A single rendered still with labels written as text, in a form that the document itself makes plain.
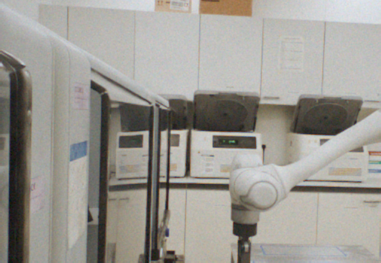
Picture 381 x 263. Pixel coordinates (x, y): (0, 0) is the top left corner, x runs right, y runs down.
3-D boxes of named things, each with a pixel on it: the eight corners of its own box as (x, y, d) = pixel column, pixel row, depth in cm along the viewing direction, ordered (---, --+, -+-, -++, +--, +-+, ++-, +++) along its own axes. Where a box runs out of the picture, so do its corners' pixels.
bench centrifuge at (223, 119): (190, 179, 378) (193, 88, 374) (190, 170, 440) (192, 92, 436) (262, 180, 384) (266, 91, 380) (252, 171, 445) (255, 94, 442)
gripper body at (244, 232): (259, 225, 147) (257, 256, 148) (255, 219, 156) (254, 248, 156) (234, 224, 146) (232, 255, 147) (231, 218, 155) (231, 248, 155)
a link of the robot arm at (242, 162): (225, 200, 155) (232, 207, 142) (227, 150, 154) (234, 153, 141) (259, 200, 157) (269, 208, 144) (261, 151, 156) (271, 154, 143)
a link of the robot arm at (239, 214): (258, 201, 156) (257, 220, 156) (229, 200, 155) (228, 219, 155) (262, 206, 147) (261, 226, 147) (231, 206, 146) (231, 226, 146)
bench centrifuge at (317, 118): (299, 181, 386) (303, 92, 383) (285, 172, 448) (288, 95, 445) (369, 183, 392) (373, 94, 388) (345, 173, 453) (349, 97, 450)
